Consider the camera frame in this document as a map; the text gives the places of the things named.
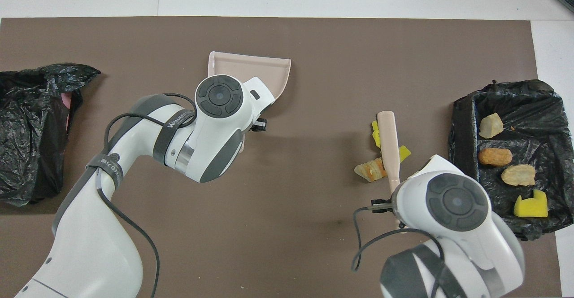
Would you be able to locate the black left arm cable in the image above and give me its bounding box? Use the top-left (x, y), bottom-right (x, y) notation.
top-left (96, 93), bottom-right (198, 298)

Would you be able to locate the pale bread piece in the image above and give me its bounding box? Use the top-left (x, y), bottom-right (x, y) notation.
top-left (478, 113), bottom-right (504, 139)

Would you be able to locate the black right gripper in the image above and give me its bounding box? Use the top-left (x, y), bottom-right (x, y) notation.
top-left (370, 198), bottom-right (395, 213)

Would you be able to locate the beige hand brush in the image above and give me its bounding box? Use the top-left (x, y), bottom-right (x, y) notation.
top-left (376, 111), bottom-right (403, 195)

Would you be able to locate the black bag over pink bin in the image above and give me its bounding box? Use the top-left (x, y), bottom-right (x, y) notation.
top-left (0, 63), bottom-right (101, 208)

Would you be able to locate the brown fried nugget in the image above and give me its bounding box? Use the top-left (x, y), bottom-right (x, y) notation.
top-left (478, 148), bottom-right (513, 167)

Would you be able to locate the striped bread roll piece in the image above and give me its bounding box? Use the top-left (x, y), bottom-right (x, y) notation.
top-left (354, 158), bottom-right (387, 183)

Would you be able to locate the black bag lined bin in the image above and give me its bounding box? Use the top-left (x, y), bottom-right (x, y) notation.
top-left (448, 79), bottom-right (574, 241)

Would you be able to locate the brown table mat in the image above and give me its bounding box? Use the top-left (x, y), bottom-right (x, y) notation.
top-left (0, 16), bottom-right (563, 298)

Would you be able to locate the orange crusted bread piece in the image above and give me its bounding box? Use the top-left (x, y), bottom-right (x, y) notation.
top-left (501, 164), bottom-right (537, 187)

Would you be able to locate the beige plastic dustpan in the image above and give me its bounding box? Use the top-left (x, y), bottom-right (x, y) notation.
top-left (207, 51), bottom-right (292, 153)

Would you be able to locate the notched yellow foam chunk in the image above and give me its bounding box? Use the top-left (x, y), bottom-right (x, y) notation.
top-left (513, 189), bottom-right (549, 218)

